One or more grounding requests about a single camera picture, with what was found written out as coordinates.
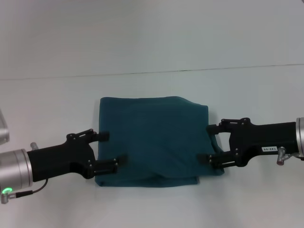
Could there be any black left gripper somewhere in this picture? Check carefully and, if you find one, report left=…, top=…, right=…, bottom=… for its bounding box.
left=27, top=128, right=129, bottom=183

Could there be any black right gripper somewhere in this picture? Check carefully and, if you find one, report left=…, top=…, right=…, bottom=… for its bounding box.
left=196, top=117, right=298, bottom=170

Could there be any teal t-shirt with FREE print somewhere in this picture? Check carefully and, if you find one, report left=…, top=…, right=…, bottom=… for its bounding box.
left=94, top=95, right=225, bottom=189

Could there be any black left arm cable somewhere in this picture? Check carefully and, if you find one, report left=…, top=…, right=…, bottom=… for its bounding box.
left=0, top=178, right=50, bottom=205

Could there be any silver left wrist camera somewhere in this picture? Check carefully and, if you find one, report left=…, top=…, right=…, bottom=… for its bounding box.
left=0, top=108, right=10, bottom=145

